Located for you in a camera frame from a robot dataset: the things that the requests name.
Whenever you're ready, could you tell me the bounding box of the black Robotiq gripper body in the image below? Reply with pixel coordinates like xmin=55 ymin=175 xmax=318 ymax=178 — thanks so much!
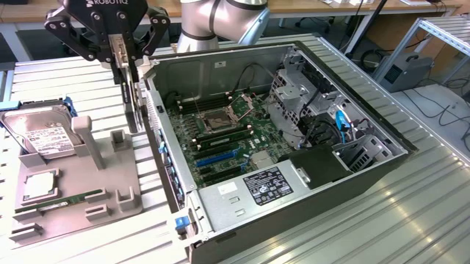
xmin=61 ymin=0 xmax=149 ymax=36

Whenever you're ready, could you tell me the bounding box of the black Nvidia graphics card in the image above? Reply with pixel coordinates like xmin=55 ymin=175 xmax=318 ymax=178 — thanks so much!
xmin=109 ymin=35 xmax=149 ymax=135

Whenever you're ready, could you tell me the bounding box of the wooden desk with cardboard box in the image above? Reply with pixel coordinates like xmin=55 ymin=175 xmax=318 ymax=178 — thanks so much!
xmin=0 ymin=0 xmax=185 ymax=62

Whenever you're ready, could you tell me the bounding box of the hard drive with blue caddy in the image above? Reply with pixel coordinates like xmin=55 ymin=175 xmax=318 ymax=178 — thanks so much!
xmin=0 ymin=95 xmax=79 ymax=130

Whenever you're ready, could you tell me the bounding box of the thin locking lever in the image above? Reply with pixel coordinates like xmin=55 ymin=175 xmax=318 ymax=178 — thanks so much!
xmin=190 ymin=92 xmax=203 ymax=118

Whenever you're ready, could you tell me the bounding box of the silver hard disk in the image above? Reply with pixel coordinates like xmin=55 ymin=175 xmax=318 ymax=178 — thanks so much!
xmin=0 ymin=106 xmax=85 ymax=160

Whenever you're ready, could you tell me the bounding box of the CPU socket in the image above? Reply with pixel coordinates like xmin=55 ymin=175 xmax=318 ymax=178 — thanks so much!
xmin=201 ymin=108 xmax=244 ymax=134

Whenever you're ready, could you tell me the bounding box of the metal socket cover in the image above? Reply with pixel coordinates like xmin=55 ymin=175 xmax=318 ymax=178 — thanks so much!
xmin=223 ymin=93 xmax=258 ymax=122

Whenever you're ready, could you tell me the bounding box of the small black chair base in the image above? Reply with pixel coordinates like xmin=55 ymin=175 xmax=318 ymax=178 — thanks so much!
xmin=278 ymin=16 xmax=336 ymax=28

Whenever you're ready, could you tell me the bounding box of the silver drive cage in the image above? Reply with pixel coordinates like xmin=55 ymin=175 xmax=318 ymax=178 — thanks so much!
xmin=268 ymin=45 xmax=369 ymax=145

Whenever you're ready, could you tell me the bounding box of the long wooden desk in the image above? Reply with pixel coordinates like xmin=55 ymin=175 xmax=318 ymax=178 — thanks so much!
xmin=270 ymin=0 xmax=464 ymax=53

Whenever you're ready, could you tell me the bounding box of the dark RAM stick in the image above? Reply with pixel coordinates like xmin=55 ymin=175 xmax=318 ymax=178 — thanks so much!
xmin=198 ymin=130 xmax=254 ymax=151

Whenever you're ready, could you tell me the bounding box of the green motherboard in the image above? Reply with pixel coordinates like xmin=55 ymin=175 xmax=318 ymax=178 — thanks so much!
xmin=167 ymin=93 xmax=292 ymax=188

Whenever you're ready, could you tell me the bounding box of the blue expansion slot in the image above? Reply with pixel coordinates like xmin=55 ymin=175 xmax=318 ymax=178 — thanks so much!
xmin=197 ymin=152 xmax=240 ymax=168

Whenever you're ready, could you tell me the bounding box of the grey plastic parts rack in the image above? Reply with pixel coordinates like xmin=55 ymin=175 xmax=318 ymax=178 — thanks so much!
xmin=7 ymin=115 xmax=145 ymax=250

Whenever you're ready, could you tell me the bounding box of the silver chipset heatsink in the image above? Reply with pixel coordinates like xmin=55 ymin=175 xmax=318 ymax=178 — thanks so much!
xmin=252 ymin=152 xmax=273 ymax=168

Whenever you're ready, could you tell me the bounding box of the silver CPU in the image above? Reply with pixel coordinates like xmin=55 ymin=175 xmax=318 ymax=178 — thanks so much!
xmin=22 ymin=172 xmax=61 ymax=200

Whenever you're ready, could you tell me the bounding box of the green RAM stick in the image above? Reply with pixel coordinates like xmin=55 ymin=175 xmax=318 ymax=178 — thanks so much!
xmin=14 ymin=189 xmax=105 ymax=214

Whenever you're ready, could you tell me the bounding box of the black plastic shroud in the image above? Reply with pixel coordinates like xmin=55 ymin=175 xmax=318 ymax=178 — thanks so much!
xmin=278 ymin=144 xmax=356 ymax=190

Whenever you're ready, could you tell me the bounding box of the grey power supply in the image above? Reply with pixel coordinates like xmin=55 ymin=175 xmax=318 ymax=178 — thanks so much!
xmin=197 ymin=159 xmax=313 ymax=234

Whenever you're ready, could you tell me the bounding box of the blue case latch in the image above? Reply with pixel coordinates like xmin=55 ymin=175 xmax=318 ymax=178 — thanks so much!
xmin=174 ymin=216 xmax=190 ymax=234

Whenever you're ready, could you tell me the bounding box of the silver disk bay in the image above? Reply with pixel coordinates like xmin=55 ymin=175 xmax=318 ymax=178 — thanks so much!
xmin=333 ymin=134 xmax=397 ymax=173

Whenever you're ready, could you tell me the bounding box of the open black PC case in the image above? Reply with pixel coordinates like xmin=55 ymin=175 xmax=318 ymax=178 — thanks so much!
xmin=131 ymin=40 xmax=420 ymax=264

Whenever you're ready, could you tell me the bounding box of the thin black wire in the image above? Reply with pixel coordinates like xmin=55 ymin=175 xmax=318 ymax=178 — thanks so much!
xmin=234 ymin=63 xmax=276 ymax=94

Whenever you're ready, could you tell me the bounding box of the black wire bundle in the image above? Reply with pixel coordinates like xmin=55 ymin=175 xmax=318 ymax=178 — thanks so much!
xmin=297 ymin=107 xmax=340 ymax=147

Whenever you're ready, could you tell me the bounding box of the blue flat wire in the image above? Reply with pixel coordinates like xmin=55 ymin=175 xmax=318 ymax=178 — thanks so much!
xmin=334 ymin=109 xmax=350 ymax=144

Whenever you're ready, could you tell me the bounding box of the grey box with handle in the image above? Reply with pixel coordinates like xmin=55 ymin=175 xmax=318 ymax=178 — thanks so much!
xmin=378 ymin=53 xmax=434 ymax=93

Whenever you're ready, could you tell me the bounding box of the aluminium slat frame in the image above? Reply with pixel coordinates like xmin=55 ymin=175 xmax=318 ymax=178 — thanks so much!
xmin=374 ymin=16 xmax=470 ymax=86

